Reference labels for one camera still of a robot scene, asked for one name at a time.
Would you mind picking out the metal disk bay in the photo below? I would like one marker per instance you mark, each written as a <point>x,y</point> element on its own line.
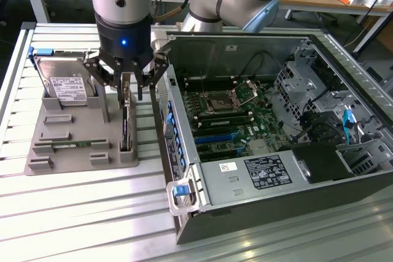
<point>294,87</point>

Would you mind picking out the thin locking lever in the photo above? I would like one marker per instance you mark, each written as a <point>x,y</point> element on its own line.
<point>203,85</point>

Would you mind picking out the cluttered wooden desk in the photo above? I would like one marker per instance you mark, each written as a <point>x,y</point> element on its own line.
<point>307,1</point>

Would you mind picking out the blue slot latch strip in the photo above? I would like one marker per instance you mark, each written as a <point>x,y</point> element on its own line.
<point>169,119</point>

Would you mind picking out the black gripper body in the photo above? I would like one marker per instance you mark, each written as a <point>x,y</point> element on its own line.
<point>122,44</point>

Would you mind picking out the black expansion slot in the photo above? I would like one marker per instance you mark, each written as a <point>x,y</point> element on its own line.
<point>218,153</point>

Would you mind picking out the CPU socket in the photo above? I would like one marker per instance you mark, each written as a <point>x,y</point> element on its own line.
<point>219,104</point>

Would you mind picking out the black plastic shroud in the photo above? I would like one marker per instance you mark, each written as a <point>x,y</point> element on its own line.
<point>319,160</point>

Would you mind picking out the green RAM stick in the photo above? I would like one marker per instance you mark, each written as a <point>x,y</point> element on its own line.
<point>73,144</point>

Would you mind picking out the green motherboard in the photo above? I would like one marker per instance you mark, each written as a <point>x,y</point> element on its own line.
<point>261,121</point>

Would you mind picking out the white sticker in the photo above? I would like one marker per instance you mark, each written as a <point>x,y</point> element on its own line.
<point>231,48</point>

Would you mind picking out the black open PC case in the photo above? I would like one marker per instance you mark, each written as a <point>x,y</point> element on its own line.
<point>276,213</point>

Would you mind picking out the black graphics card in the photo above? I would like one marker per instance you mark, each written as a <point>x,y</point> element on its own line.
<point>126,127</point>

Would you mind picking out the metal socket cover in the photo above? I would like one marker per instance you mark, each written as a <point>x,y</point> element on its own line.
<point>245,91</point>

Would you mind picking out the silver hard disk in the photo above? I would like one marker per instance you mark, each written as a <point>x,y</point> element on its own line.
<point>67,84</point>

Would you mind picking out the grey power supply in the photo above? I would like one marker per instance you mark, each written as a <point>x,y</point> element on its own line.
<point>221,188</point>

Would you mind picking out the grey parts rack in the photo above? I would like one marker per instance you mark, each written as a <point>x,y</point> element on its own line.
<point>80,127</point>

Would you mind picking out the silver chipset heatsink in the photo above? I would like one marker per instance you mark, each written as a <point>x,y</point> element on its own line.
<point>259,146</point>

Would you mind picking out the blue disk carrier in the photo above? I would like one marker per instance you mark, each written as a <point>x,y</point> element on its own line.
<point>44,51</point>

